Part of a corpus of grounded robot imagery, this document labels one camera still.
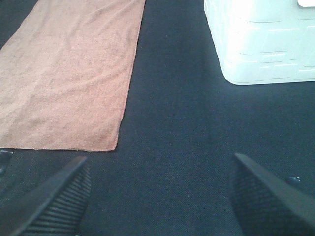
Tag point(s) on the brown terry towel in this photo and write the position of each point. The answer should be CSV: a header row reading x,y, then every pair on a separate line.
x,y
65,75

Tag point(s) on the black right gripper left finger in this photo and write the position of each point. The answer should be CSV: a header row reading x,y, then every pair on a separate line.
x,y
55,208

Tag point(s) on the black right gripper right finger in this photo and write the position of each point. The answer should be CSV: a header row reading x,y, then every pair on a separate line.
x,y
265,205

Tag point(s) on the white plastic storage bin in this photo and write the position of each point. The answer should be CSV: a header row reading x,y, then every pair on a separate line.
x,y
263,41

